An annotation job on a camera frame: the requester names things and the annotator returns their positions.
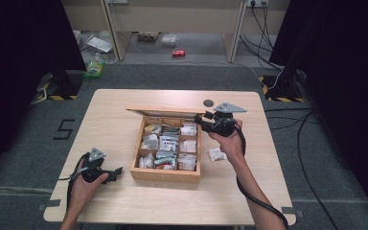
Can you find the black power cables bundle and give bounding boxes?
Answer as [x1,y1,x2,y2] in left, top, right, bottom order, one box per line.
[239,2,285,71]

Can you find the black stand base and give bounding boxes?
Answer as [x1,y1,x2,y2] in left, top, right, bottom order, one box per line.
[258,67,307,104]
[36,69,84,102]

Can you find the clear plastic container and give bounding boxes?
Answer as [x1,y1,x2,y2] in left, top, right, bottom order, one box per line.
[160,34,179,49]

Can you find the wooden tea box with lid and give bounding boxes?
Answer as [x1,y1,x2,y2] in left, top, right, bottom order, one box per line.
[126,105,207,184]

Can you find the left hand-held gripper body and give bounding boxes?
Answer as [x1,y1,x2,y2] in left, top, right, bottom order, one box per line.
[81,147,111,184]

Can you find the person's left hand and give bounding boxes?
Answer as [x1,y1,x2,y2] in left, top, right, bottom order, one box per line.
[70,159,110,207]

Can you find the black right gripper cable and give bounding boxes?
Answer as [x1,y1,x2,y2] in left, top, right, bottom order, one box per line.
[234,124,290,230]

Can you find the green snack bag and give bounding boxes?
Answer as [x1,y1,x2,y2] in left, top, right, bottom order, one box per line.
[82,52,105,80]

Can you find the beige desk frame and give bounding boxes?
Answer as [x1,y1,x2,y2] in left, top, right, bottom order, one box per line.
[60,0,291,63]

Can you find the grey plastic sheet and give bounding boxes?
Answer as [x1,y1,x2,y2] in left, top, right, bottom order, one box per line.
[85,34,114,54]

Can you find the assorted tea bags group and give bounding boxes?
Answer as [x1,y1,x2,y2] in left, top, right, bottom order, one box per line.
[138,122,198,172]

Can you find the grey floor tape strip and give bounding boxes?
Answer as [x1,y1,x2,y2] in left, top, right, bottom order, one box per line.
[281,206,305,219]

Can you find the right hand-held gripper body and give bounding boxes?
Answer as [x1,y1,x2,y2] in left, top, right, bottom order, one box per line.
[208,102,248,138]

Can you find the black curtain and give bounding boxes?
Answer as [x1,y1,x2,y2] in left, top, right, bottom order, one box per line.
[268,0,368,226]
[0,0,87,185]

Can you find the white wall socket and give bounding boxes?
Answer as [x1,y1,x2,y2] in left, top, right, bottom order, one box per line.
[245,0,269,9]

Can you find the black floor cables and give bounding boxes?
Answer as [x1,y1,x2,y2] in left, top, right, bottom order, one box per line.
[264,107,340,230]

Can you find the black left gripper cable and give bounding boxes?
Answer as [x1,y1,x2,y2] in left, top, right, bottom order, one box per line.
[57,152,91,213]

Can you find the brown cardboard egg tray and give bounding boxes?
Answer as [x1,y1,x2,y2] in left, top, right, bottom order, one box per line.
[136,31,160,43]

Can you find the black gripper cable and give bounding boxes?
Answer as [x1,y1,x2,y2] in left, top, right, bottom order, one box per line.
[234,124,290,230]
[57,152,91,213]

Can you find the thin white cable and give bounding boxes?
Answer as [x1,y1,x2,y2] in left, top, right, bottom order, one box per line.
[166,59,285,91]

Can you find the person's right hand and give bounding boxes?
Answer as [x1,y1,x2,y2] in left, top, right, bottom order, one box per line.
[207,119,246,162]

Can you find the white tea bag packet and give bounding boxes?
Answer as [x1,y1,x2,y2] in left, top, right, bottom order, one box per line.
[208,147,228,163]

